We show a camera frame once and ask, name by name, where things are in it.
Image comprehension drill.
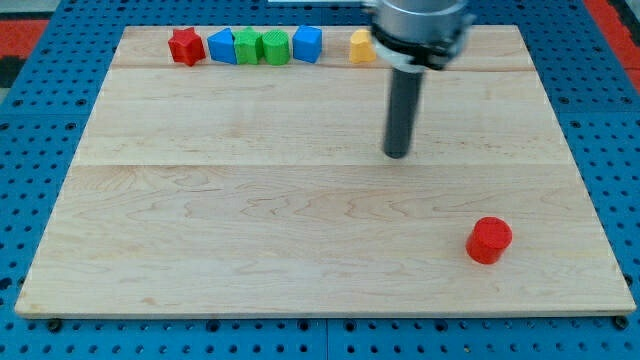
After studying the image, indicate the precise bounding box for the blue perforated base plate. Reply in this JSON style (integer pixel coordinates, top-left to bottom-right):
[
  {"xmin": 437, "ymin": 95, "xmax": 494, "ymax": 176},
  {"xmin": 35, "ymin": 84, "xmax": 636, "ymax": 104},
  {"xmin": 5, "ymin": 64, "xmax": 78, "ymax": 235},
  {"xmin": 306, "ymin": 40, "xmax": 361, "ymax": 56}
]
[{"xmin": 1, "ymin": 0, "xmax": 639, "ymax": 359}]

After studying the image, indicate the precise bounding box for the red cylinder block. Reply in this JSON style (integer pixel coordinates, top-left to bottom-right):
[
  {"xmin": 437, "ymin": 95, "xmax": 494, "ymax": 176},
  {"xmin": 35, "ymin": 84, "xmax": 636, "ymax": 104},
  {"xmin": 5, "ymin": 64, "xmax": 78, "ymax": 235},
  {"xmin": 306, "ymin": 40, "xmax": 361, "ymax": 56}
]
[{"xmin": 465, "ymin": 216, "xmax": 513, "ymax": 265}]

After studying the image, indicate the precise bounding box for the blue cube block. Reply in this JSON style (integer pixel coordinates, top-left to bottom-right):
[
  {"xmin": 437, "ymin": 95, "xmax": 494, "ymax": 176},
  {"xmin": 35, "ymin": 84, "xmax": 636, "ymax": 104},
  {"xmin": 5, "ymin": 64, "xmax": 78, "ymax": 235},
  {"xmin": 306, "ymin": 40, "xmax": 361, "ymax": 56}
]
[{"xmin": 292, "ymin": 25, "xmax": 323, "ymax": 63}]

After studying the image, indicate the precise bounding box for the green star block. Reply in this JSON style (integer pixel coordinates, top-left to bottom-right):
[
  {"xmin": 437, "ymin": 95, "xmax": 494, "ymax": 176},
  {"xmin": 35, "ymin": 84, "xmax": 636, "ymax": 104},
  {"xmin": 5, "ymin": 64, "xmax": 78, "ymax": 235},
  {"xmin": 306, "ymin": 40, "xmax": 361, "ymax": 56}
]
[{"xmin": 232, "ymin": 27, "xmax": 264, "ymax": 65}]

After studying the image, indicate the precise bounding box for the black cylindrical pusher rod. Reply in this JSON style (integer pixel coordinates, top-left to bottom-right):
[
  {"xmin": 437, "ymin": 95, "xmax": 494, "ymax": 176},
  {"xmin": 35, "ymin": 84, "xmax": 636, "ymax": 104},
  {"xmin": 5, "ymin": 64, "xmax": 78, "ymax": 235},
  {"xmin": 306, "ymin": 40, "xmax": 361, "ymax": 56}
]
[{"xmin": 383, "ymin": 68, "xmax": 423, "ymax": 159}]

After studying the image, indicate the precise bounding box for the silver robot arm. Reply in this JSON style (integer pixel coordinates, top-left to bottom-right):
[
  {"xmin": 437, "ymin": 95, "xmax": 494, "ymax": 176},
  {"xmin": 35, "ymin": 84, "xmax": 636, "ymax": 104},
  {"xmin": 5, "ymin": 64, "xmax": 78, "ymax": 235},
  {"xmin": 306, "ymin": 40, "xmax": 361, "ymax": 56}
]
[{"xmin": 362, "ymin": 0, "xmax": 475, "ymax": 159}]

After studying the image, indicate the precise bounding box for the blue pentagon-like block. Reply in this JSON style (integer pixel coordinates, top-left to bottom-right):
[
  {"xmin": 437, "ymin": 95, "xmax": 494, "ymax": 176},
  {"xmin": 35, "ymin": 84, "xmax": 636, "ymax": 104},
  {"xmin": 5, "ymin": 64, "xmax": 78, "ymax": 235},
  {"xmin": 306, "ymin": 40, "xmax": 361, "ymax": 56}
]
[{"xmin": 207, "ymin": 27, "xmax": 237, "ymax": 65}]

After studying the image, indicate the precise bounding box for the red star block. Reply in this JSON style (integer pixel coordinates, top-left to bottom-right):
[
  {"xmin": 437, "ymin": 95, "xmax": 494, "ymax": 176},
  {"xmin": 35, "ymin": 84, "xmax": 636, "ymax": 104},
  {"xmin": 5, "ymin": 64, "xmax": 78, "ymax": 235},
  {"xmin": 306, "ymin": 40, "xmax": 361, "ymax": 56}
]
[{"xmin": 168, "ymin": 27, "xmax": 206, "ymax": 66}]

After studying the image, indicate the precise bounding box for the yellow heart block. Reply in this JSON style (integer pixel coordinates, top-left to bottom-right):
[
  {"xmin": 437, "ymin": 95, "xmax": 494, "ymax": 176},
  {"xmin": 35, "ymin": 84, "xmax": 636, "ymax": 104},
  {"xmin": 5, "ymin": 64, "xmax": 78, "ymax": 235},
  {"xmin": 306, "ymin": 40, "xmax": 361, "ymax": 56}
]
[{"xmin": 349, "ymin": 29, "xmax": 377, "ymax": 64}]

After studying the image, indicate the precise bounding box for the wooden board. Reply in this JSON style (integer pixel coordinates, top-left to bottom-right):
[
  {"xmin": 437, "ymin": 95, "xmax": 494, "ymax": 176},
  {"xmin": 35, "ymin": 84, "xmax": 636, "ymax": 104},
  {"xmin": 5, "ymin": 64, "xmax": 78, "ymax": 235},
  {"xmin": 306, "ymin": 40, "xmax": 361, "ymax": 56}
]
[{"xmin": 15, "ymin": 25, "xmax": 636, "ymax": 319}]

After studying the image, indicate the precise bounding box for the green cylinder block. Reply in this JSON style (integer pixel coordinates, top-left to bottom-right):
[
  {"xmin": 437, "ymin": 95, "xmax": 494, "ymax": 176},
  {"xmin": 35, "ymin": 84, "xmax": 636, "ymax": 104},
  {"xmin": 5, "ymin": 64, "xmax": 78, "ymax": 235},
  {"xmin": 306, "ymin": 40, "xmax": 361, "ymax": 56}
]
[{"xmin": 262, "ymin": 29, "xmax": 290, "ymax": 66}]

